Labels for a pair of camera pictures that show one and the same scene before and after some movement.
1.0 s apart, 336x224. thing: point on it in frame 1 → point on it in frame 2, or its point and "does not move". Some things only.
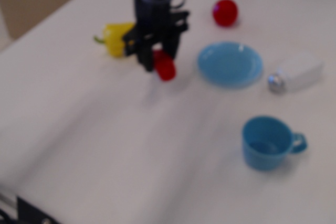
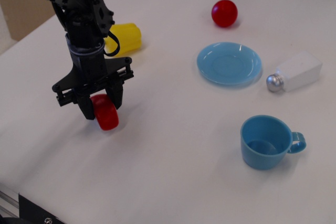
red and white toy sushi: (165, 64) → (106, 113)
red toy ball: (225, 12) does not move
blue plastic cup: (268, 142) does not move
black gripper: (155, 22) → (90, 71)
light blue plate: (230, 64) does not move
